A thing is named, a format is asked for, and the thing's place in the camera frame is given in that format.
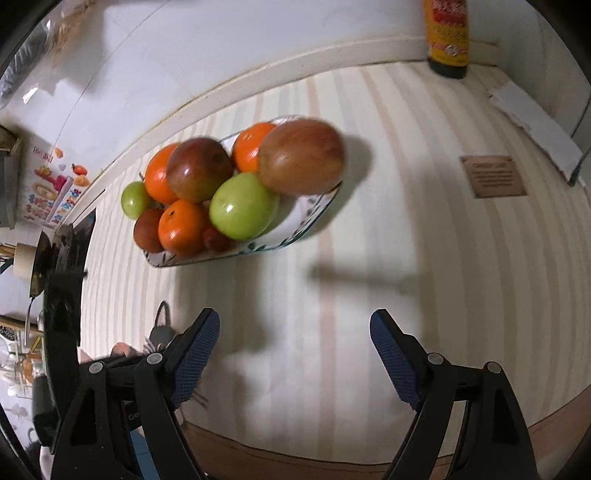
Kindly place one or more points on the brown label tag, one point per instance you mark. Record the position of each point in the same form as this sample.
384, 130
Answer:
493, 176

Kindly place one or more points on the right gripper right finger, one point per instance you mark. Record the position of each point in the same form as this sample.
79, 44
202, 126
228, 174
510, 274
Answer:
493, 443

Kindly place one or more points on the small orange fruit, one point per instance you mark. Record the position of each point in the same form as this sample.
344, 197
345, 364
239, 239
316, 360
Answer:
180, 228

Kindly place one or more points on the dark red fruit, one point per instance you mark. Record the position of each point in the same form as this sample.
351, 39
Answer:
145, 232

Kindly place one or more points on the floral oval plate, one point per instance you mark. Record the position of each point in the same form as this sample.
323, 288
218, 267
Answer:
198, 196

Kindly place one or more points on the round mandarin orange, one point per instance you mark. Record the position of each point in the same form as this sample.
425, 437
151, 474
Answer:
246, 146

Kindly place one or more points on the larger cherry tomato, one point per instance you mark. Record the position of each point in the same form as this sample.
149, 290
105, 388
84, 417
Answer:
215, 240

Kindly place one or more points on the colourful wall sticker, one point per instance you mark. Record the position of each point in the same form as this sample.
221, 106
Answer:
51, 182

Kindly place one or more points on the black gas stove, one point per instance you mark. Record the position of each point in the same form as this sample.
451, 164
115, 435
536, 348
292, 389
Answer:
64, 276

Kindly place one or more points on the paper towel roll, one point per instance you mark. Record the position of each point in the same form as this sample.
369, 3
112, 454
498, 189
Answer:
24, 261

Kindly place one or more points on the green apple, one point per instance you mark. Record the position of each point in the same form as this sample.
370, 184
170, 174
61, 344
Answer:
242, 208
135, 200

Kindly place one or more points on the folded white cloth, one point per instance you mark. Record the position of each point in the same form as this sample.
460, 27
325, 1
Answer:
546, 133

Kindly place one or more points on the green apple on plate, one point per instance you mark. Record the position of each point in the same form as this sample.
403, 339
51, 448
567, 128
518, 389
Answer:
242, 208

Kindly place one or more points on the large red apple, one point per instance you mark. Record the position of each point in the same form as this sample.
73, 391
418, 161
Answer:
302, 157

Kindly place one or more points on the striped table mat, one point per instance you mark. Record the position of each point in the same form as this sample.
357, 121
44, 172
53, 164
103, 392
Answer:
294, 371

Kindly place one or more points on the dark sauce bottle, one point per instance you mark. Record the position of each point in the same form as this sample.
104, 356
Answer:
447, 35

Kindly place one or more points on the large orange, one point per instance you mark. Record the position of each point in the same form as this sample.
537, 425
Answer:
155, 178

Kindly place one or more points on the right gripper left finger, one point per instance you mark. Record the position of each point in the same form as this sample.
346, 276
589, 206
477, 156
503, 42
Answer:
99, 403

